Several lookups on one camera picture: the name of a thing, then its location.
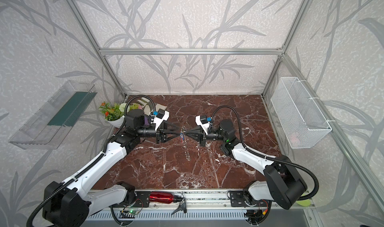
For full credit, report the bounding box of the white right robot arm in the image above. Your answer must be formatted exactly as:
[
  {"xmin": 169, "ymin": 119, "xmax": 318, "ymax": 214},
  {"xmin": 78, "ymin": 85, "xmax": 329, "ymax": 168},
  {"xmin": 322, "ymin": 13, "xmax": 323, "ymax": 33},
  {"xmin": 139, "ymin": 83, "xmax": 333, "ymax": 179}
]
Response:
[{"xmin": 185, "ymin": 119, "xmax": 307, "ymax": 210}]

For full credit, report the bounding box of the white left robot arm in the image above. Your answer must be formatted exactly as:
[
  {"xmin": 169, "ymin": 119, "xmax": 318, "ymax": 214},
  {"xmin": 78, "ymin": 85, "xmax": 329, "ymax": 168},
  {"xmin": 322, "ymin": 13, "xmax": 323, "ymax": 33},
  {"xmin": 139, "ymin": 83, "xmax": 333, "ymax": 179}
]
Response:
[{"xmin": 27, "ymin": 109, "xmax": 179, "ymax": 227}]

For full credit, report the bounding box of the beige and grey garden glove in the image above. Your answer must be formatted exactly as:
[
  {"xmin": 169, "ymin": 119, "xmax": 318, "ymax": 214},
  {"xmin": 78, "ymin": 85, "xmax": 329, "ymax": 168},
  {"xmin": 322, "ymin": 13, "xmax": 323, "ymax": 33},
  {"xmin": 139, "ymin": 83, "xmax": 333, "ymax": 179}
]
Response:
[{"xmin": 137, "ymin": 97, "xmax": 167, "ymax": 115}]

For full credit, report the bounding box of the white ribbed plant pot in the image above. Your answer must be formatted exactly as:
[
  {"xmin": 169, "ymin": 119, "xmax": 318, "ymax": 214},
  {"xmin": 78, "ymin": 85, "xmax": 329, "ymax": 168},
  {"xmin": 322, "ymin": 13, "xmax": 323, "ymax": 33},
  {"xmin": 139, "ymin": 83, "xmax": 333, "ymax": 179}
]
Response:
[{"xmin": 107, "ymin": 117, "xmax": 125, "ymax": 128}]

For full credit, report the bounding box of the artificial green plant with flowers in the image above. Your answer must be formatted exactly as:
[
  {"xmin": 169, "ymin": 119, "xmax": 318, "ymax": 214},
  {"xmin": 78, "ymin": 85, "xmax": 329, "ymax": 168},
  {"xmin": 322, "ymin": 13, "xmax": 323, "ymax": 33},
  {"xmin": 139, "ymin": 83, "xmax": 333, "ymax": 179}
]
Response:
[{"xmin": 99, "ymin": 102, "xmax": 139, "ymax": 121}]

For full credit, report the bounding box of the black clip tool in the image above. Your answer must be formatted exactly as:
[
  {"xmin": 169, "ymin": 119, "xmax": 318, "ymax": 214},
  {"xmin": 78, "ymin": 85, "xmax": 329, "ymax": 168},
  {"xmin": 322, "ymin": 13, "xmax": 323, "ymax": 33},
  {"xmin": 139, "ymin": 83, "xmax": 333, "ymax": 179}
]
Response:
[{"xmin": 171, "ymin": 193, "xmax": 187, "ymax": 216}]

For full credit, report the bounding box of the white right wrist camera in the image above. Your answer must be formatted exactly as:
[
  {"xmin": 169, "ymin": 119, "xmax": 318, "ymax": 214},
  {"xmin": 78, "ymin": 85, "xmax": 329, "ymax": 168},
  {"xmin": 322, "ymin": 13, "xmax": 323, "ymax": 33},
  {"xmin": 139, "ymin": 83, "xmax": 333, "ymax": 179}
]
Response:
[{"xmin": 195, "ymin": 115, "xmax": 212, "ymax": 135}]

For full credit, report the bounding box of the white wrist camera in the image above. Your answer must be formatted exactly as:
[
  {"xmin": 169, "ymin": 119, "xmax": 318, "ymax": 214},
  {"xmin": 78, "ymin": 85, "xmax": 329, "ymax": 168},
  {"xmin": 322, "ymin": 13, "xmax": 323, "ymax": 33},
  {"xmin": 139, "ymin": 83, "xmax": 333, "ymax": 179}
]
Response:
[
  {"xmin": 151, "ymin": 109, "xmax": 170, "ymax": 131},
  {"xmin": 195, "ymin": 115, "xmax": 212, "ymax": 135}
]

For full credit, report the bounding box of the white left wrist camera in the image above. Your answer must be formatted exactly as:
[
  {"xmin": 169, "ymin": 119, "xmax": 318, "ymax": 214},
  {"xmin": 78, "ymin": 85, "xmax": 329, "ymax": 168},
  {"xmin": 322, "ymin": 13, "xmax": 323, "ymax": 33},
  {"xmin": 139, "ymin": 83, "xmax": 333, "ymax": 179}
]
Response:
[{"xmin": 151, "ymin": 109, "xmax": 170, "ymax": 131}]

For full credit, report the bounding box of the purple trowel pink handle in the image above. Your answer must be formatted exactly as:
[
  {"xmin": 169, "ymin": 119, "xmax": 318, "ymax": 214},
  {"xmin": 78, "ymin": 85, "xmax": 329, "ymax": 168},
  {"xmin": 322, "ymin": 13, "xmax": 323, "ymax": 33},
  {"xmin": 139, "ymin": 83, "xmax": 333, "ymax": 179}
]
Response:
[{"xmin": 143, "ymin": 115, "xmax": 151, "ymax": 128}]

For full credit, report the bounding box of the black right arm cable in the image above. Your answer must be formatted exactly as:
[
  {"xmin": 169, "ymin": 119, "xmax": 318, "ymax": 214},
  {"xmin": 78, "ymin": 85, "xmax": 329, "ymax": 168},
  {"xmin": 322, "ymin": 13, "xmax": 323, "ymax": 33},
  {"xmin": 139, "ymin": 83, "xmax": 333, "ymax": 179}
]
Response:
[{"xmin": 209, "ymin": 105, "xmax": 320, "ymax": 201}]

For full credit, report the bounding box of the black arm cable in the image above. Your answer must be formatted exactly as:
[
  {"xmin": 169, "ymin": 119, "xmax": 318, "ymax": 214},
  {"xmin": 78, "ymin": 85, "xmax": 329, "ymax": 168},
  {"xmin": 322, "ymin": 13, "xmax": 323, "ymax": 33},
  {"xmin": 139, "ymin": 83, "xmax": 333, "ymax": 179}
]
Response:
[
  {"xmin": 209, "ymin": 105, "xmax": 320, "ymax": 201},
  {"xmin": 26, "ymin": 94, "xmax": 157, "ymax": 227}
]

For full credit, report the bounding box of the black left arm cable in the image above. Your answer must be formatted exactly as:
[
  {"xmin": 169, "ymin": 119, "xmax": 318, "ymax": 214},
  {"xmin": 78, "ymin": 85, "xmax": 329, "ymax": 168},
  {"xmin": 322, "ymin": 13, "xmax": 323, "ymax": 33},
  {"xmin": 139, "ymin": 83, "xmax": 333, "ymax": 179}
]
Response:
[{"xmin": 26, "ymin": 94, "xmax": 157, "ymax": 227}]

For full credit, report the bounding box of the white wire mesh basket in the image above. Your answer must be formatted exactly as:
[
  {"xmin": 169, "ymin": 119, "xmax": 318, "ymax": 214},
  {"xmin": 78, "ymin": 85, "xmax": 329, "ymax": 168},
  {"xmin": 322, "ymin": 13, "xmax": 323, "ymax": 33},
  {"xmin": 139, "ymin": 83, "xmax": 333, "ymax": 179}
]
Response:
[{"xmin": 271, "ymin": 77, "xmax": 332, "ymax": 149}]

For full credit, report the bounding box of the clear plastic wall tray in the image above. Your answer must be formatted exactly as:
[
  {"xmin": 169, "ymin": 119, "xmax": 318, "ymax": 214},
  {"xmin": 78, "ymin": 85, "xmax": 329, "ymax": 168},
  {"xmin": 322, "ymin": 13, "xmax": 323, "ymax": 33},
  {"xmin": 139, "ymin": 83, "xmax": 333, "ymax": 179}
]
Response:
[{"xmin": 9, "ymin": 81, "xmax": 98, "ymax": 150}]

